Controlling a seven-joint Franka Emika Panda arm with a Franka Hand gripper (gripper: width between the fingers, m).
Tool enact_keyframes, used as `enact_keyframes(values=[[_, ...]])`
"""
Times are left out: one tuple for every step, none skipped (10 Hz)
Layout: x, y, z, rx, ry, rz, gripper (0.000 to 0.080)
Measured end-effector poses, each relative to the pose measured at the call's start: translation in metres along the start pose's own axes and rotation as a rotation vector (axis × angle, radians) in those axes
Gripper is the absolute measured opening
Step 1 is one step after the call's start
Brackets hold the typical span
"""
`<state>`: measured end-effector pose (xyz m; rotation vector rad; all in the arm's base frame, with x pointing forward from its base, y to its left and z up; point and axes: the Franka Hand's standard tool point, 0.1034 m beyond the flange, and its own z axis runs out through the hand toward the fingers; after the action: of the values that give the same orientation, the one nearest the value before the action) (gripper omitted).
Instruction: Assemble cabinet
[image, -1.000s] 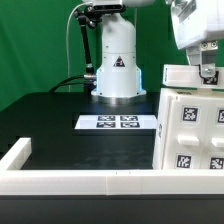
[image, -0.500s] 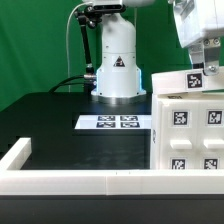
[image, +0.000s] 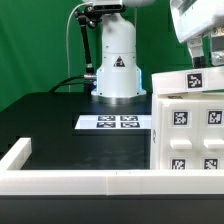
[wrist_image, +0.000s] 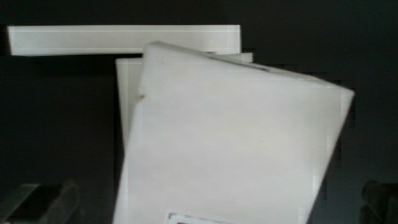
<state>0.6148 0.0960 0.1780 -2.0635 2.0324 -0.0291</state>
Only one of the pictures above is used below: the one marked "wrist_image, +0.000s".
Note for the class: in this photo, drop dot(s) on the gripper right finger with black tip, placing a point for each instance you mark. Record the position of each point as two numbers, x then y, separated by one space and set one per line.
379 210

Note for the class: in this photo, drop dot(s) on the gripper left finger with silver tip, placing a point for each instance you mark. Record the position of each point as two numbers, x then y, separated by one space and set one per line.
43 204

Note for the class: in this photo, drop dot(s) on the white cabinet top block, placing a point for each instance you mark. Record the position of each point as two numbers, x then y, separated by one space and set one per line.
235 131

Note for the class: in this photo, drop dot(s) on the white cabinet body box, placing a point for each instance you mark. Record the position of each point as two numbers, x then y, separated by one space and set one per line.
128 90

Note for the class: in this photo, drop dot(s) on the white U-shaped workspace frame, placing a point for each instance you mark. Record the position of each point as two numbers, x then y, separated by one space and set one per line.
119 39

